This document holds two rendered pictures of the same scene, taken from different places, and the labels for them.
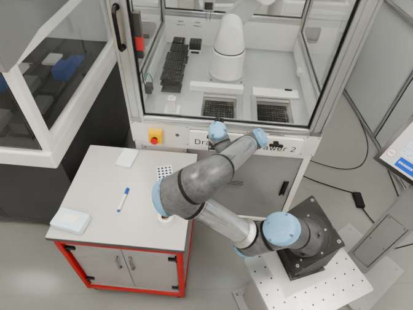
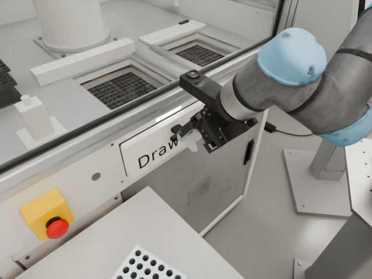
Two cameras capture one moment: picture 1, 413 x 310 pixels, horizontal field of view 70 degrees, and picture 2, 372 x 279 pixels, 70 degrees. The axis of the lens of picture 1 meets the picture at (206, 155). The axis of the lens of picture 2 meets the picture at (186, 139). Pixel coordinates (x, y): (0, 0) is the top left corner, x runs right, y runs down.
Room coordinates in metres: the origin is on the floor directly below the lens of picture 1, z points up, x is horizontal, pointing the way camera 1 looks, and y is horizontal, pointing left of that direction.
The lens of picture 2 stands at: (0.77, 0.29, 1.33)
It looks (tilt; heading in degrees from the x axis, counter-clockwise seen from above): 43 degrees down; 314
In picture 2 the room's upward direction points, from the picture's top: straight up
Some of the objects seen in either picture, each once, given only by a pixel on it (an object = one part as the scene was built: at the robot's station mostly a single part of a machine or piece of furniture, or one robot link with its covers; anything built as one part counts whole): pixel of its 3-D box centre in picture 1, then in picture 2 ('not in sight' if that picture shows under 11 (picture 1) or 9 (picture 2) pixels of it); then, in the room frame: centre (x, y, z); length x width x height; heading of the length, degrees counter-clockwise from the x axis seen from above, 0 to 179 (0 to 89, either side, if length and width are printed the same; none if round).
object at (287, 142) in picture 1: (274, 144); not in sight; (1.14, -0.36, 0.87); 0.29 x 0.02 x 0.11; 88
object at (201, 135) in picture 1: (216, 139); (172, 135); (1.15, -0.05, 0.87); 0.29 x 0.02 x 0.11; 88
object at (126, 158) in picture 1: (127, 158); not in sight; (1.08, 0.44, 0.77); 0.13 x 0.09 x 0.02; 169
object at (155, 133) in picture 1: (155, 136); (49, 216); (1.15, 0.28, 0.88); 0.07 x 0.05 x 0.07; 88
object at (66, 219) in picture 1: (70, 220); not in sight; (0.67, 0.60, 0.78); 0.15 x 0.10 x 0.04; 78
